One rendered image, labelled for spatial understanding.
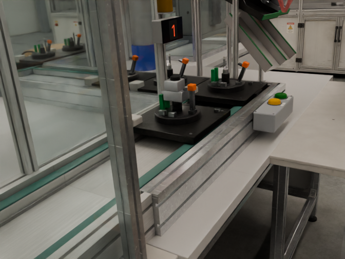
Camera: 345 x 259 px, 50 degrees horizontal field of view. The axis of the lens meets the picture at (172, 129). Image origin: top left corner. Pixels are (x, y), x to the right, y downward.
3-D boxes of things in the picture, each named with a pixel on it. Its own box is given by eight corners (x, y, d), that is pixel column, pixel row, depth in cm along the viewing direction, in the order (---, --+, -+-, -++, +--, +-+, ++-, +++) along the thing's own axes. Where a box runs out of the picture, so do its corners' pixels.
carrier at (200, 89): (267, 87, 141) (268, 55, 137) (244, 106, 123) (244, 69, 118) (210, 82, 154) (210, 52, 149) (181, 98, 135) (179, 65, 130)
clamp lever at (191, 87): (197, 109, 108) (196, 83, 105) (193, 111, 106) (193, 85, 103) (186, 107, 109) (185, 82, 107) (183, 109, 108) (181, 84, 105)
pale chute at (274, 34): (289, 59, 169) (296, 52, 166) (276, 65, 160) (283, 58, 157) (252, 13, 174) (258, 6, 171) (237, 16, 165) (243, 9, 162)
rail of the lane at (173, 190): (284, 107, 146) (285, 80, 142) (160, 236, 76) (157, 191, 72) (270, 106, 148) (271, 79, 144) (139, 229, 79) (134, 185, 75)
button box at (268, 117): (292, 112, 129) (293, 95, 127) (274, 133, 113) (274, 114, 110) (272, 109, 133) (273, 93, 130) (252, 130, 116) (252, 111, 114)
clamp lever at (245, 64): (242, 81, 134) (250, 62, 130) (240, 82, 132) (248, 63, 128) (233, 77, 135) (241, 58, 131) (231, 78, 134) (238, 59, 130)
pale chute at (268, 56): (280, 66, 157) (287, 59, 154) (264, 72, 148) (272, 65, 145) (240, 17, 162) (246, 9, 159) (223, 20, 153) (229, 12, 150)
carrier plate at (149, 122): (230, 115, 115) (230, 109, 114) (194, 144, 96) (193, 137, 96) (166, 106, 127) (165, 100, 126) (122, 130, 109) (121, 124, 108)
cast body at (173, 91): (189, 98, 109) (188, 75, 107) (181, 103, 106) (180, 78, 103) (165, 95, 113) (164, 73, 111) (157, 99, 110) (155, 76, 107)
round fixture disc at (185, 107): (209, 112, 113) (209, 106, 112) (186, 128, 102) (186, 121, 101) (170, 107, 120) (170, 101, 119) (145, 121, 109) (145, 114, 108)
